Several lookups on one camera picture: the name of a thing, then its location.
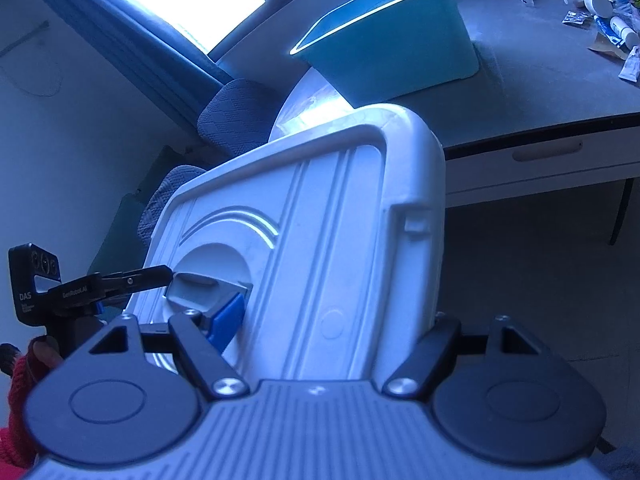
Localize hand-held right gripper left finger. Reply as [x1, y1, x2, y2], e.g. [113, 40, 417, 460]
[87, 292, 251, 402]

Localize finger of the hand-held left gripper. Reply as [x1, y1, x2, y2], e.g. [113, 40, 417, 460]
[99, 265, 174, 296]

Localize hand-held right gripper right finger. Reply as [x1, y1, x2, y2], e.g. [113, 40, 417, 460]
[384, 315, 563, 402]

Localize white plastic box lid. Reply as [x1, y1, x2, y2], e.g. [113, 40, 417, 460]
[132, 102, 447, 382]

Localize teal plastic storage box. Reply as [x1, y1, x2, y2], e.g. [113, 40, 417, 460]
[290, 0, 482, 109]

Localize person's left forearm red sleeve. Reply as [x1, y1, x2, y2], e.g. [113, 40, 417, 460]
[0, 342, 42, 480]

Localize grey glossy desktop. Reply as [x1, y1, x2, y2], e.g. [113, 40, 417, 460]
[207, 0, 640, 162]

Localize person's left hand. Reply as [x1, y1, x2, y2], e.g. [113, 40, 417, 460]
[25, 335, 66, 382]

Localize grey knit covered chair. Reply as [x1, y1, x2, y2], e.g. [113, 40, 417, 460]
[137, 164, 212, 262]
[197, 78, 282, 159]

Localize white desk drawer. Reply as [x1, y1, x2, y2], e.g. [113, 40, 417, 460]
[442, 132, 640, 209]

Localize black desk leg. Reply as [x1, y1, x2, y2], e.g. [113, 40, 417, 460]
[608, 177, 632, 247]

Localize blue curtain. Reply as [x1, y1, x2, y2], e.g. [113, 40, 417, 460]
[20, 0, 236, 87]

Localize small white squeezed tube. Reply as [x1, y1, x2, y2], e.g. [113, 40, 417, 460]
[618, 46, 640, 82]

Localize brown card piece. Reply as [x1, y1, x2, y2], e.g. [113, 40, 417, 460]
[587, 32, 627, 57]

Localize blue white tube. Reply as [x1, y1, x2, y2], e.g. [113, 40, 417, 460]
[593, 15, 640, 49]

